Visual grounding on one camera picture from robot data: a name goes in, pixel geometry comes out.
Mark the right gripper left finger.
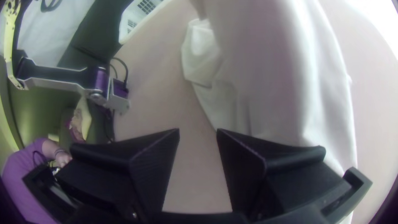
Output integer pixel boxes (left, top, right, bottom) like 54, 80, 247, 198
56, 128, 181, 223

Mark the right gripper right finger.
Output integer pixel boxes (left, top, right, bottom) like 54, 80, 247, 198
216, 128, 352, 222

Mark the white t-shirt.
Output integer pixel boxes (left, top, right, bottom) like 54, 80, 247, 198
181, 0, 359, 224

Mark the person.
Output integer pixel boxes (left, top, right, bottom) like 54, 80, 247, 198
0, 107, 94, 224

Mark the white laundry basket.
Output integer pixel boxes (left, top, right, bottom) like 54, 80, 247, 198
119, 0, 166, 45

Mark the black cable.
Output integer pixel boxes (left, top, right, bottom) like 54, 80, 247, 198
109, 57, 130, 91

